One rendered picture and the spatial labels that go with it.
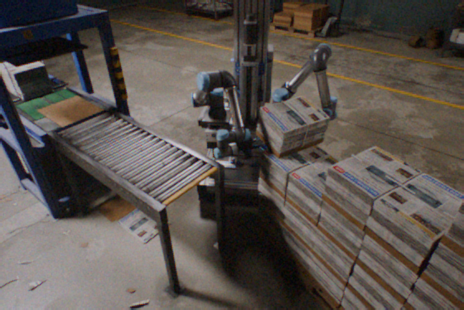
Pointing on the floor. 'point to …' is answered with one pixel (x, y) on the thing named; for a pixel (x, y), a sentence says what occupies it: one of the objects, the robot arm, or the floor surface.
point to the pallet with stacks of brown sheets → (301, 18)
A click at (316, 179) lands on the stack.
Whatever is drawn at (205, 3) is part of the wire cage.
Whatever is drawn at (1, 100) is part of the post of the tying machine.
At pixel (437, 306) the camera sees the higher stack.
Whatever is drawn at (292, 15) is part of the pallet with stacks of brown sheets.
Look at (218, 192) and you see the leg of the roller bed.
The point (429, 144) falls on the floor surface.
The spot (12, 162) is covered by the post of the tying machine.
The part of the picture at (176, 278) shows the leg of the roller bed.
